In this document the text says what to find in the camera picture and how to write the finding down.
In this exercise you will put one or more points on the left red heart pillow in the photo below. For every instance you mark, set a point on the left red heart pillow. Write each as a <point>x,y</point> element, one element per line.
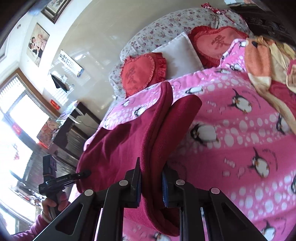
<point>142,71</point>

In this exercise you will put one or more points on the framed portrait photo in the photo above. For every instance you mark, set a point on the framed portrait photo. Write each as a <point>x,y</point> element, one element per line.
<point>37,44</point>

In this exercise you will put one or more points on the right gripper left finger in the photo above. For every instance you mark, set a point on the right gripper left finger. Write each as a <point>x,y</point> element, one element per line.
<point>97,215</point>

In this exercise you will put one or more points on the wall calendar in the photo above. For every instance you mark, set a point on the wall calendar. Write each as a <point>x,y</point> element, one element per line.
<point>70,64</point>

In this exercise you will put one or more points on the dark wooden side table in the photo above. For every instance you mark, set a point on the dark wooden side table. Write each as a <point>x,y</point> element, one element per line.
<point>76,125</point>

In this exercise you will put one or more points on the dark framed picture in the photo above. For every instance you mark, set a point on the dark framed picture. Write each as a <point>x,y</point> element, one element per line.
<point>54,9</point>

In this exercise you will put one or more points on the white square pillow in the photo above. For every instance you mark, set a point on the white square pillow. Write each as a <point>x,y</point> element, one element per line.
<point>181,57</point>

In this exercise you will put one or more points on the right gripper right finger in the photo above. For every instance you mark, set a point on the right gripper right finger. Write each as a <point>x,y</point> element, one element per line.
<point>205,214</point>

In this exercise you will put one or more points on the floral bed cover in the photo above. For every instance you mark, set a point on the floral bed cover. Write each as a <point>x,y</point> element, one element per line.
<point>166,28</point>

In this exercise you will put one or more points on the pink sleeve forearm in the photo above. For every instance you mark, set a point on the pink sleeve forearm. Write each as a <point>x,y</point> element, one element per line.
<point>29,235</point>

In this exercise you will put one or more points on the dark carved wooden headboard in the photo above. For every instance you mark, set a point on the dark carved wooden headboard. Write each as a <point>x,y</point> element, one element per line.
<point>263,22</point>

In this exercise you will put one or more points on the orange red patterned blanket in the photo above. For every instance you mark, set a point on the orange red patterned blanket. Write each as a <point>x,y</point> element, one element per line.
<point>271,70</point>

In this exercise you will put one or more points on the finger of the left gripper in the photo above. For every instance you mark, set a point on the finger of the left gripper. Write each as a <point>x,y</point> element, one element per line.
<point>81,175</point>

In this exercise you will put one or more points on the right red heart pillow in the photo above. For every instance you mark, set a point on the right red heart pillow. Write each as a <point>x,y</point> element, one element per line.
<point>210,44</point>

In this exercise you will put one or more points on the left hand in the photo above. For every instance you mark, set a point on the left hand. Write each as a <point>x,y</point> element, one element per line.
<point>49,204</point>

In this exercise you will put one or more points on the red heart pillow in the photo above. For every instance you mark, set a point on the red heart pillow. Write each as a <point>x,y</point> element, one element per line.
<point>142,71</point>
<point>210,44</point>

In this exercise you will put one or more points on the dark red fleece garment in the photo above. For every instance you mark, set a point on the dark red fleece garment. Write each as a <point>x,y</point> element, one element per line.
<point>148,140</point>

